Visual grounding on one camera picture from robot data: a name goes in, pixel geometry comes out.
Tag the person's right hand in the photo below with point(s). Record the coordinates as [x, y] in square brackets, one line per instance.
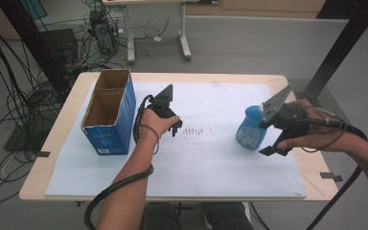
[326, 137]

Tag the person's left hand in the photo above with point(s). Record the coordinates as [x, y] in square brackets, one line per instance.
[151, 123]

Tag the black table clip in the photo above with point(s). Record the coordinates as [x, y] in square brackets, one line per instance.
[43, 154]
[330, 176]

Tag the white table mat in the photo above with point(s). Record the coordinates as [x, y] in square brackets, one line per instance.
[204, 166]

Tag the blue plastic bottle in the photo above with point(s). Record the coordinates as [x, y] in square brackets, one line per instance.
[249, 132]

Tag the black floor base plate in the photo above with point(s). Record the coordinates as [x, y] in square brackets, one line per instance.
[22, 140]

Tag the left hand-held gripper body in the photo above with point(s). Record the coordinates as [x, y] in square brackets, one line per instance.
[163, 102]

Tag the white background desk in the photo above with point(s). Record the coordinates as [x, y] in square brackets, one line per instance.
[184, 38]

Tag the black equipment case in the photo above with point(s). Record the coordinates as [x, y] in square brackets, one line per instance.
[60, 44]

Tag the person's right leg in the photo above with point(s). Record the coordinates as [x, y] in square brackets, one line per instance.
[228, 218]

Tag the black frame post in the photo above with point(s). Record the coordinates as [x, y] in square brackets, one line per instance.
[32, 41]
[341, 48]

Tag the light wooden table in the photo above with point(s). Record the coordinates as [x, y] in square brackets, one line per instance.
[313, 166]

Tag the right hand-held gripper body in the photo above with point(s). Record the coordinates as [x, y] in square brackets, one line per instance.
[292, 121]

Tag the dark floor mat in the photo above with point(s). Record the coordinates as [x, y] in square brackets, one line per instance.
[329, 99]

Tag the blue cardboard box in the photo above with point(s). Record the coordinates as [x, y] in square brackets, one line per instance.
[118, 124]

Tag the black computer tower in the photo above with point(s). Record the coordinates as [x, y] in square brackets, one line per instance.
[103, 35]

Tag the wooden cabinet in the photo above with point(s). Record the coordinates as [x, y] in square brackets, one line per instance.
[268, 8]

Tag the person's leg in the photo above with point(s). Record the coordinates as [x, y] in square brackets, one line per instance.
[228, 218]
[159, 218]

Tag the blue panel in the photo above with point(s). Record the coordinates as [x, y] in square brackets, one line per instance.
[33, 8]

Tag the person's left leg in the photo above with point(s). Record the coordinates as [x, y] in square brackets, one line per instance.
[159, 218]

